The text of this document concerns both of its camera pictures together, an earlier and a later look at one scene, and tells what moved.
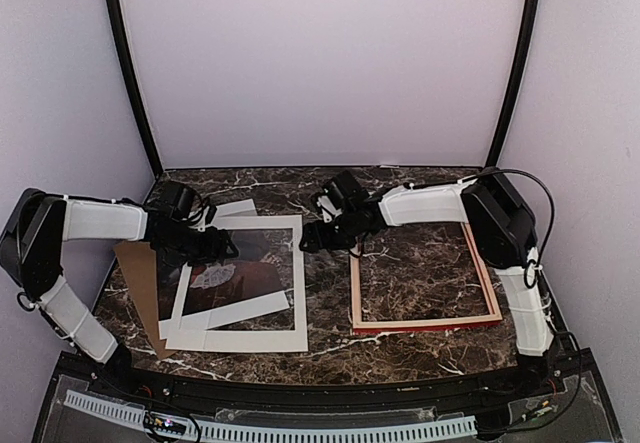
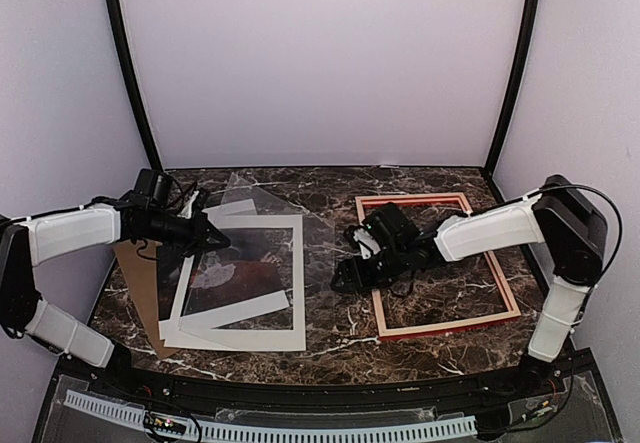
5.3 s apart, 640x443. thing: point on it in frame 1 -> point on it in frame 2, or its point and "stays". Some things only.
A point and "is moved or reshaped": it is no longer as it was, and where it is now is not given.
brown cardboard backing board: [139, 264] stays
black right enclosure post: [527, 41] stays
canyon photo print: [253, 273] stays
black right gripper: [318, 239] -> [363, 280]
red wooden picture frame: [393, 325] is moved or reshaped
